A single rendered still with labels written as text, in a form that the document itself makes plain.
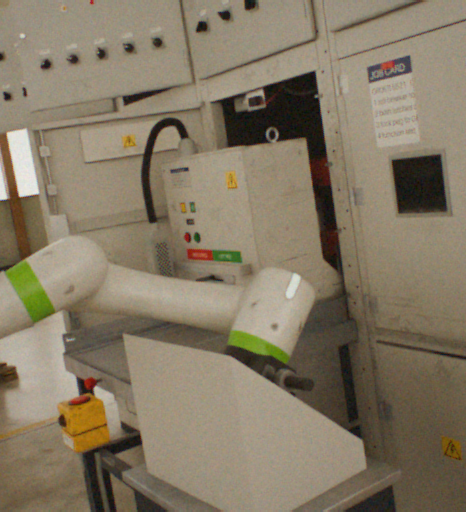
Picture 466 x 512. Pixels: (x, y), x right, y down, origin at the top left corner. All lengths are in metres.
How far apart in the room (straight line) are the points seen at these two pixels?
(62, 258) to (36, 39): 1.56
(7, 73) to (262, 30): 1.61
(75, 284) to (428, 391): 1.01
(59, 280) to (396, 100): 0.94
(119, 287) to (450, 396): 0.89
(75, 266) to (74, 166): 1.19
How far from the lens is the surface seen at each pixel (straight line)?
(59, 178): 2.49
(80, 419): 1.57
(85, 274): 1.34
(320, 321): 2.05
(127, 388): 1.86
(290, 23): 2.10
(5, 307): 1.33
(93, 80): 2.70
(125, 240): 2.52
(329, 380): 2.08
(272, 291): 1.38
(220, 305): 1.53
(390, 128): 1.83
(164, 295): 1.52
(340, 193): 2.03
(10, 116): 3.50
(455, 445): 1.95
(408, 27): 1.81
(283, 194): 1.99
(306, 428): 1.29
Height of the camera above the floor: 1.36
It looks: 7 degrees down
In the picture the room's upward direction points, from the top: 9 degrees counter-clockwise
